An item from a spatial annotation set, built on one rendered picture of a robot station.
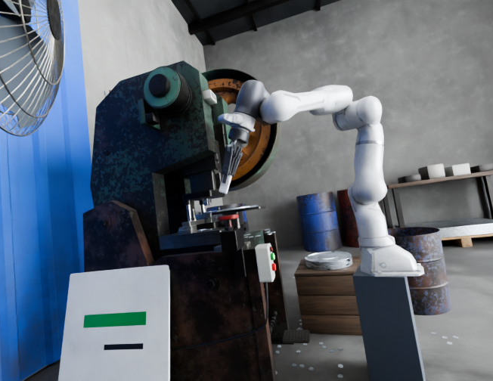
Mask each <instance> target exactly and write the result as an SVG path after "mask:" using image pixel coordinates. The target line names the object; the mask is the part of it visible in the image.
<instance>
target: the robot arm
mask: <svg viewBox="0 0 493 381"><path fill-rule="evenodd" d="M352 96H353V95H352V90H351V89H350V88H349V87H348V86H345V85H326V86H323V87H320V88H316V89H314V90H312V91H310V92H303V93H296V94H294V93H290V92H287V91H276V92H273V93H272V94H271V95H270V94H269V93H268V92H267V91H266V90H265V87H264V85H263V83H262V82H260V81H256V80H248V81H246V82H245V83H244V84H242V86H241V88H240V91H239V93H238V96H237V101H236V107H235V109H234V112H233V114H228V113H224V114H222V115H220V116H219V117H218V121H219V122H222V123H224V124H226V125H229V126H231V127H232V129H230V132H229V134H228V138H229V139H230V140H231V142H230V144H229V145H226V146H225V158H224V162H223V167H222V174H224V175H223V177H222V182H221V185H220V188H219V192H221V193H224V194H227V193H228V189H229V185H230V183H231V178H232V177H234V174H235V172H236V170H237V167H238V164H239V162H240V158H241V157H242V156H243V153H241V151H242V146H243V145H242V144H247V142H248V140H249V136H250V134H249V132H254V131H255V129H254V128H253V127H254V125H255V121H257V122H260V123H261V124H263V125H272V124H275V123H277V122H283V121H285V120H288V119H289V118H290V117H292V116H293V115H294V114H296V113H301V112H305V111H309V112H310V113H311V114H313V115H314V116H323V115H327V114H332V118H333V124H334V126H335V128H336V129H338V130H339V131H342V132H344V131H349V130H351V129H357V130H358V135H357V138H356V142H355V158H354V167H355V181H354V182H352V183H351V184H350V186H349V189H348V195H349V199H350V202H351V204H352V209H353V212H354V214H355V220H356V224H357V229H358V244H359V248H360V250H361V271H362V272H364V273H366V274H370V275H373V276H375V277H401V276H420V275H422V274H424V269H423V267H422V266H421V264H419V263H416V261H415V259H414V257H413V256H412V255H411V254H410V253H409V252H408V251H406V250H404V249H402V248H401V247H399V246H397V245H395V239H394V237H392V236H390V235H388V232H387V227H386V220H385V216H384V214H383V213H382V211H381V209H380V207H379V205H378V201H381V200H382V199H383V198H384V197H385V195H386V192H387V187H386V184H385V182H384V179H383V150H384V146H383V145H384V136H383V127H382V126H381V124H380V119H381V115H382V105H381V103H380V101H379V100H378V99H377V98H376V97H373V96H368V97H365V98H362V99H360V100H358V101H354V102H353V101H352Z"/></svg>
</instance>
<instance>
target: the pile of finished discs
mask: <svg viewBox="0 0 493 381"><path fill-rule="evenodd" d="M305 263H306V266H307V267H308V268H310V269H315V270H327V269H330V270H336V269H341V268H347V267H349V266H350V265H352V255H351V254H350V253H348V252H339V251H335V252H331V251H330V252H317V253H313V254H311V255H308V256H307V257H305Z"/></svg>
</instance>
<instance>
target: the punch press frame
mask: <svg viewBox="0 0 493 381"><path fill-rule="evenodd" d="M168 67H172V68H174V69H175V70H176V71H177V72H178V73H179V74H180V75H181V76H183V77H184V79H185V80H186V82H187V84H188V91H189V92H188V99H187V101H186V103H185V105H184V106H183V107H182V108H181V109H180V110H179V111H178V112H176V113H173V114H164V113H161V112H159V111H158V112H159V117H160V130H158V131H154V130H152V129H149V128H148V127H145V126H143V125H141V124H140V119H139V111H138V100H141V99H144V94H143V87H144V82H145V79H146V78H147V76H148V75H149V74H150V72H152V71H153V70H151V71H149V72H146V73H142V74H140V75H137V76H133V77H130V78H127V79H124V80H121V81H119V82H118V83H117V84H116V86H115V87H114V88H113V89H112V90H111V91H110V93H109V94H108V95H107V96H106V97H105V98H104V99H103V100H102V102H100V103H99V105H98V106H97V107H96V114H95V133H94V143H93V154H92V164H91V183H90V188H91V195H92V200H93V205H94V208H95V207H97V206H100V205H101V204H103V203H106V202H107V201H109V200H118V201H120V202H121V203H124V204H126V205H127V206H129V207H131V208H133V209H135V210H136V211H137V213H138V217H139V219H140V222H141V226H142V228H143V230H144V234H145V236H146V238H147V242H148V244H149V247H150V251H151V252H152V255H153V259H154V261H156V260H157V259H159V258H161V257H163V256H167V255H174V254H182V253H190V252H205V251H213V250H214V247H215V246H218V245H220V244H216V245H208V246H193V247H186V248H178V249H164V250H160V241H159V237H161V236H164V235H168V234H174V233H178V229H179V228H181V227H182V222H186V221H188V216H187V209H186V206H185V205H184V201H183V199H182V194H191V185H190V178H189V174H188V175H184V174H183V167H184V166H187V165H190V164H192V163H195V162H197V161H199V160H202V159H204V158H207V157H208V156H212V155H214V154H216V147H215V135H214V129H213V124H214V125H218V124H223V125H224V129H225V133H226V136H225V140H226V144H227V145H229V144H230V142H231V140H230V139H229V138H228V134H229V132H230V129H231V127H230V126H229V125H226V124H224V123H222V122H219V121H218V117H219V116H220V115H222V114H224V113H228V104H227V103H226V102H225V101H224V99H223V98H222V97H220V96H219V95H217V94H216V93H215V92H213V91H212V92H213V93H214V94H215V96H216V101H217V104H214V108H212V112H211V106H210V105H208V103H207V102H205V100H204V99H203V91H206V90H209V88H208V82H207V80H206V78H205V77H204V76H203V75H202V74H201V72H200V71H199V70H197V69H196V68H194V67H193V66H191V65H190V64H189V63H186V62H185V61H179V62H177V63H173V64H170V65H168ZM144 100H145V99H144ZM228 114H229V113H228ZM247 234H250V235H247ZM244 235H246V236H244V237H245V238H244V242H251V247H254V246H257V245H259V244H264V243H265V241H264V235H263V230H260V231H247V232H246V233H245V234H244ZM259 235H261V236H259ZM256 236H258V237H256Z"/></svg>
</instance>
